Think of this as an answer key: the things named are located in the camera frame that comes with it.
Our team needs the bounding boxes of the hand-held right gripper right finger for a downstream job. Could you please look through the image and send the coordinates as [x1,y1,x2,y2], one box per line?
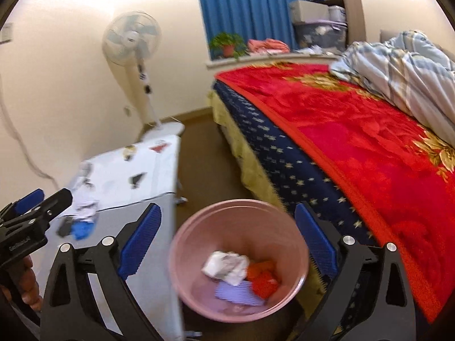
[294,202,417,341]

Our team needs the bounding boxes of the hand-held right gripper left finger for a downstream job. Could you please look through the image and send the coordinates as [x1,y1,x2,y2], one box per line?
[40,202,162,341]

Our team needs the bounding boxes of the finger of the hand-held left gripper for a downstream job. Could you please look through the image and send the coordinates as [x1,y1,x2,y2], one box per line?
[0,189,45,221]
[19,188,73,233]

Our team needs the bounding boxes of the blue scrap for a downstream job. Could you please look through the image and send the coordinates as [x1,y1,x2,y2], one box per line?
[71,220,96,240]

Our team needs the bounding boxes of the pink plastic trash bin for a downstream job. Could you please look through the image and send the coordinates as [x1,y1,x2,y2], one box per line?
[168,199,310,324]

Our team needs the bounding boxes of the orange plastic bag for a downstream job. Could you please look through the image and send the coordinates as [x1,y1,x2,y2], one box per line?
[246,260,278,281]

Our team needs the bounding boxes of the red plastic bag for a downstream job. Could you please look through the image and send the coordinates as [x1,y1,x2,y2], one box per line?
[252,273,280,300]

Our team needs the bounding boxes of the person's left hand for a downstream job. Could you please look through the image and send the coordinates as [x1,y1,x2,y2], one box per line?
[19,257,42,312]

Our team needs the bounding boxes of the bed with starry cover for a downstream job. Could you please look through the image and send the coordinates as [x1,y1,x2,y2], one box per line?
[208,80,420,341]

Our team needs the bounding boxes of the red floral blanket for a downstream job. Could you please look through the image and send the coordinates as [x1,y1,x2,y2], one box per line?
[215,62,455,324]

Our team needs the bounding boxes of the white standing fan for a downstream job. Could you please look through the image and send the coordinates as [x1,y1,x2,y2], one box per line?
[102,11,185,137]

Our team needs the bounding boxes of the blue striped duvet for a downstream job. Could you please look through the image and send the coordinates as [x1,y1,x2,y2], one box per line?
[329,30,455,136]

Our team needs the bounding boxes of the white cloth on sill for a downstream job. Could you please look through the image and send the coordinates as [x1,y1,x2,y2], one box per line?
[295,44,338,55]

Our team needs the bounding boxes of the white window sill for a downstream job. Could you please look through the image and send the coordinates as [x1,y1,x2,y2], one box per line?
[206,51,342,68]

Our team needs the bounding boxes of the pink folded clothes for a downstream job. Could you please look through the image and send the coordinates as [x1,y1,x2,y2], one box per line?
[247,38,290,55]

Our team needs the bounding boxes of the clear plastic storage box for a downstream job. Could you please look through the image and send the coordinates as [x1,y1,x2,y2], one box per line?
[292,21,347,51]

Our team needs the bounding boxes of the potted green plant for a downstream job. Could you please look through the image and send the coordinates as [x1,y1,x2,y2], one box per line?
[209,32,249,59]

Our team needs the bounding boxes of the white plastic container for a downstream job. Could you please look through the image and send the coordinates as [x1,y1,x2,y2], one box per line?
[329,5,347,24]

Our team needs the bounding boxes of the blue curtain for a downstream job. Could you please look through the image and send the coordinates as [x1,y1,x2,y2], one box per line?
[194,0,313,59]

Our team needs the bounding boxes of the beige bookshelf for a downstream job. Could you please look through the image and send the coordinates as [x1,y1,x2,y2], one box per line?
[309,0,367,43]

